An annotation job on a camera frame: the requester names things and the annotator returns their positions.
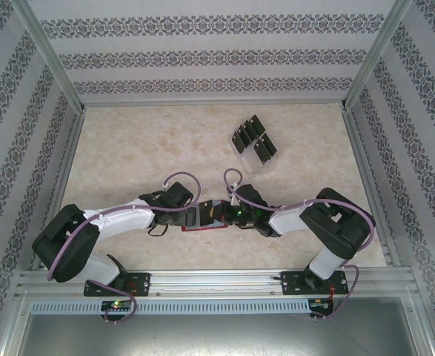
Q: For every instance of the black VIP card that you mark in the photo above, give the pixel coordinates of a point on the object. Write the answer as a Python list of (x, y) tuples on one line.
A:
[(271, 144), (245, 136), (251, 130), (261, 153), (204, 209), (238, 142), (258, 124)]

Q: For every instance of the red leather card holder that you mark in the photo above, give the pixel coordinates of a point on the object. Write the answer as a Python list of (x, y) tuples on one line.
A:
[(202, 228)]

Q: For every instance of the clear acrylic card stand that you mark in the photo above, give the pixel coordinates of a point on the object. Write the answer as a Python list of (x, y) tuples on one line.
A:
[(252, 165)]

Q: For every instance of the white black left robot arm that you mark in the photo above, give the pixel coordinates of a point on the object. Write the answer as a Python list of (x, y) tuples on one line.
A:
[(121, 220)]

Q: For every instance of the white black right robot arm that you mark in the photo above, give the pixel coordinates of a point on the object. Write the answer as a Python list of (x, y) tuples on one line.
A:
[(287, 220)]

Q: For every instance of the small circuit board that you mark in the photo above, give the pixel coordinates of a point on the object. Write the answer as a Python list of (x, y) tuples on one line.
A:
[(321, 305), (117, 306)]

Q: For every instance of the grey metal sheet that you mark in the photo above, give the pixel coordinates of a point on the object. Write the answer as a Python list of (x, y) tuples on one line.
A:
[(217, 337)]

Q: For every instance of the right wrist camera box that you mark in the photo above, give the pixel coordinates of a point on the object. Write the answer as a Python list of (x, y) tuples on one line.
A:
[(248, 196)]

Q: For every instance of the wide aluminium mounting rail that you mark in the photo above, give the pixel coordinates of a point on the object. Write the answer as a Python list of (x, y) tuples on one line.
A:
[(217, 283)]

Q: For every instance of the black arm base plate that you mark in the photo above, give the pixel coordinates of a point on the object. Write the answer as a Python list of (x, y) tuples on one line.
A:
[(141, 283), (291, 283)]

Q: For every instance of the aluminium frame rail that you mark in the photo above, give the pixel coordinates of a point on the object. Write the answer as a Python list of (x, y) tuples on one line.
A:
[(61, 178), (213, 103), (364, 163)]

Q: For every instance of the aluminium frame bar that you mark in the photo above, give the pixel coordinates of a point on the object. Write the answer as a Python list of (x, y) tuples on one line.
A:
[(421, 326), (13, 326)]

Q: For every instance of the aluminium frame post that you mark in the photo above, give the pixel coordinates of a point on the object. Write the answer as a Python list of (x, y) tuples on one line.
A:
[(50, 55), (373, 55)]

